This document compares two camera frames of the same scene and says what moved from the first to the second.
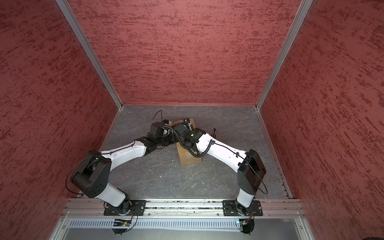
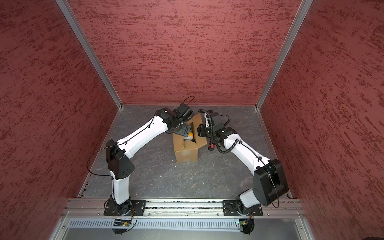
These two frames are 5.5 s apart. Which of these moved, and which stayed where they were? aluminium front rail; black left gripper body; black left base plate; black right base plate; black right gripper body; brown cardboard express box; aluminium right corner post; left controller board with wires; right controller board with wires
Moved: black right gripper body; black left gripper body; brown cardboard express box
Stayed: right controller board with wires; aluminium front rail; black right base plate; left controller board with wires; black left base plate; aluminium right corner post
